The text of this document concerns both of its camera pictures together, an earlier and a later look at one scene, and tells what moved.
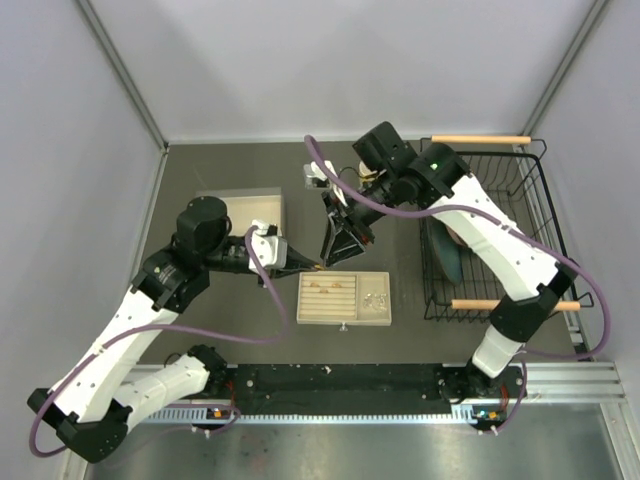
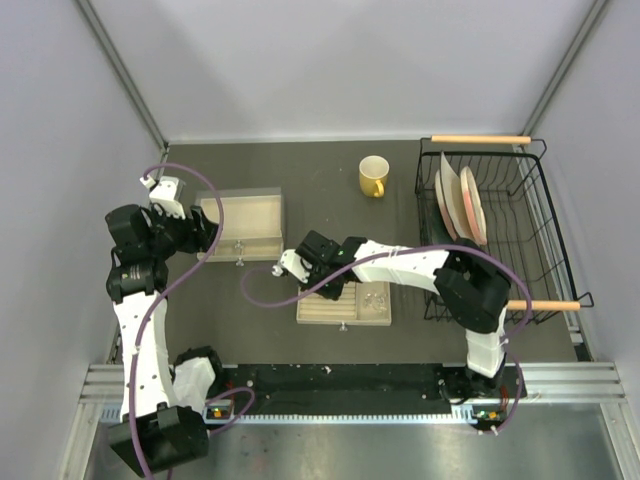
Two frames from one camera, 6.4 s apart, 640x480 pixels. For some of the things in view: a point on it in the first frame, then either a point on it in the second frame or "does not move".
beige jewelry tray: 344,298 does not move
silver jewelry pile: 375,301 does not move
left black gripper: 296,262 → 199,238
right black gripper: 344,242 → 311,278
